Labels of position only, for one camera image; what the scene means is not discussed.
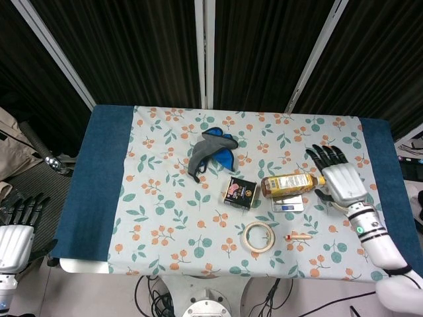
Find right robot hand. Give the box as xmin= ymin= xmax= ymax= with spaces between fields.
xmin=305 ymin=143 xmax=368 ymax=209

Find floral print tablecloth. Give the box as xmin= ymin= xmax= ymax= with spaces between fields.
xmin=107 ymin=105 xmax=396 ymax=285

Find chrome and gray handle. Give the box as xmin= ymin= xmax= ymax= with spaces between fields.
xmin=19 ymin=120 xmax=73 ymax=176

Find silver digital kitchen scale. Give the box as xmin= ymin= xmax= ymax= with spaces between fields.
xmin=271 ymin=194 xmax=304 ymax=213

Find beige jacket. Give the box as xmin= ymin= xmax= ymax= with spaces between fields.
xmin=0 ymin=107 xmax=44 ymax=192

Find gray and blue cloth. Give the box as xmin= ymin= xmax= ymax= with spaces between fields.
xmin=187 ymin=127 xmax=239 ymax=184

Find black cable bundle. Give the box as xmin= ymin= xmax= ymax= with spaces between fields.
xmin=134 ymin=275 xmax=174 ymax=317
xmin=247 ymin=279 xmax=381 ymax=317

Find black pleated curtain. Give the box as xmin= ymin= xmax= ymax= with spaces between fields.
xmin=0 ymin=0 xmax=423 ymax=143

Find white upright frame post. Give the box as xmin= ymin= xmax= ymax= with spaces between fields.
xmin=194 ymin=0 xmax=216 ymax=108

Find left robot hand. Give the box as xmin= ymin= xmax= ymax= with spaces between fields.
xmin=0 ymin=192 xmax=59 ymax=269

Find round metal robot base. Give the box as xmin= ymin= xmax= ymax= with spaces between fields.
xmin=181 ymin=287 xmax=232 ymax=317

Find blue table cover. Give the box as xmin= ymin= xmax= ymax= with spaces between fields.
xmin=49 ymin=104 xmax=414 ymax=265

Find white slanted frame post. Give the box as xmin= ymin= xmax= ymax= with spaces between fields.
xmin=11 ymin=0 xmax=96 ymax=112
xmin=286 ymin=0 xmax=350 ymax=114

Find black box pink print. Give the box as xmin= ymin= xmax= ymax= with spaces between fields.
xmin=223 ymin=175 xmax=258 ymax=207

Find masking tape roll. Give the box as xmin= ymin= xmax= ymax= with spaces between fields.
xmin=242 ymin=221 xmax=276 ymax=252

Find white table board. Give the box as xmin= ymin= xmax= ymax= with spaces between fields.
xmin=59 ymin=257 xmax=110 ymax=274

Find yellow drink bottle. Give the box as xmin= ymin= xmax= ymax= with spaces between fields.
xmin=260 ymin=173 xmax=327 ymax=199

